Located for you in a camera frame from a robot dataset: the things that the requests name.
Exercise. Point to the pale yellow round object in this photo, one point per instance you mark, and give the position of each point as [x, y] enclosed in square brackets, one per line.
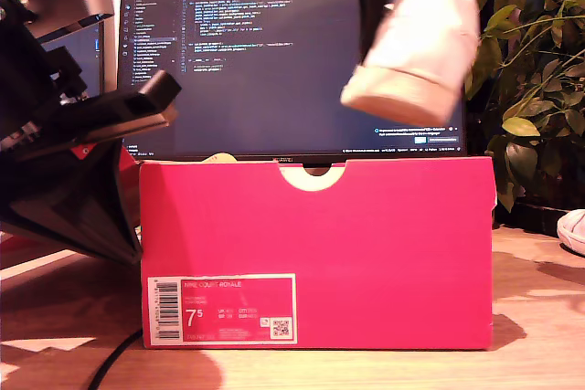
[219, 158]

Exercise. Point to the red Nike shoebox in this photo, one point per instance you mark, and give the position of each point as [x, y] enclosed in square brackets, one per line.
[320, 248]

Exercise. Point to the white leather sneaker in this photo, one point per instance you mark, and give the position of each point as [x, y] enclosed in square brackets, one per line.
[411, 52]
[573, 230]

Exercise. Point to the green leafy plant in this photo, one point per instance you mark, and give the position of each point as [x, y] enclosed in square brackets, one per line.
[525, 88]

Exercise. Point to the large Huawei computer monitor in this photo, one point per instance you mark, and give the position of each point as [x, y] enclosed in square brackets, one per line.
[274, 66]

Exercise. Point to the black plant tray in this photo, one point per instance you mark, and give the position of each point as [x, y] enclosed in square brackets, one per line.
[539, 218]

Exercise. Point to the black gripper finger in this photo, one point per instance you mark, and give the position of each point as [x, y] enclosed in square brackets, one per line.
[375, 11]
[132, 225]
[68, 198]

